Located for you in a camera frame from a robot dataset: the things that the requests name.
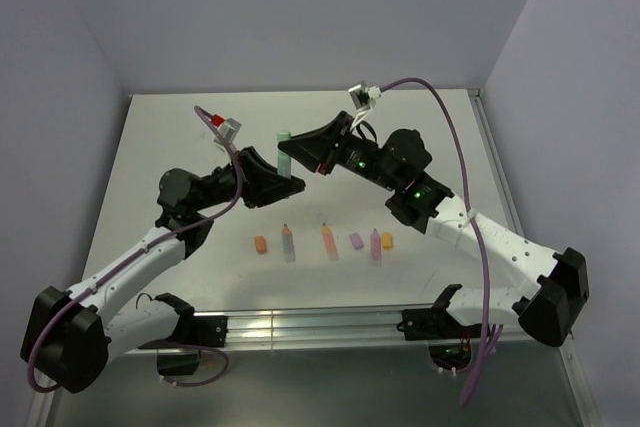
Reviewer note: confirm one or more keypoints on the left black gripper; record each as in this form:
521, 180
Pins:
261, 183

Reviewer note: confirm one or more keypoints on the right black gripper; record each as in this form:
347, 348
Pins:
317, 149

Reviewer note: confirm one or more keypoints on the green highlighter pen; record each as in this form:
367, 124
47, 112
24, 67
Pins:
284, 163

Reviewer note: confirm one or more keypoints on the green pen cap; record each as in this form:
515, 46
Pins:
282, 136

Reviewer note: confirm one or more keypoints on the orange highlighter pen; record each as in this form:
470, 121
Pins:
329, 243

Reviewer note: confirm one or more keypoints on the yellow pen cap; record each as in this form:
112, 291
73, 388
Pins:
387, 241

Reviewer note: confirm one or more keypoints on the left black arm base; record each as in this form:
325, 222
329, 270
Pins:
201, 337

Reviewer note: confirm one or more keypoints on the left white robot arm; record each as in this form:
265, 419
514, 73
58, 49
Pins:
73, 334

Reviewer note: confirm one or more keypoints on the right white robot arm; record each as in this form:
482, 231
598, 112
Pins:
547, 289

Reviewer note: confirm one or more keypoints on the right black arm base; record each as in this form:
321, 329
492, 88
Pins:
450, 343

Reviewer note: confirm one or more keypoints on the orange pen cap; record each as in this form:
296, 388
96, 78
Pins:
261, 246

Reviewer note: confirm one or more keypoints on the grey pen orange tip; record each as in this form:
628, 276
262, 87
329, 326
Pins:
288, 244

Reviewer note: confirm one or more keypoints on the purple pen cap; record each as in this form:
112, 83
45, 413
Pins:
356, 241

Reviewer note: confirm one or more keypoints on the pink highlighter pen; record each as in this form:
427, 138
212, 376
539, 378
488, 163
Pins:
375, 248

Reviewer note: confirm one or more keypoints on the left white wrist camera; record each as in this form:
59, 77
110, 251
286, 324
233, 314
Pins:
228, 128

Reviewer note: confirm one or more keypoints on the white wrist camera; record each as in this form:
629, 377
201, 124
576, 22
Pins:
228, 128
364, 98

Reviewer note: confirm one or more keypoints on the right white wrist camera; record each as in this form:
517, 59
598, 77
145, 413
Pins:
364, 98

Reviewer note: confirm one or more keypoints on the aluminium rail frame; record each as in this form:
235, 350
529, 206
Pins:
313, 342

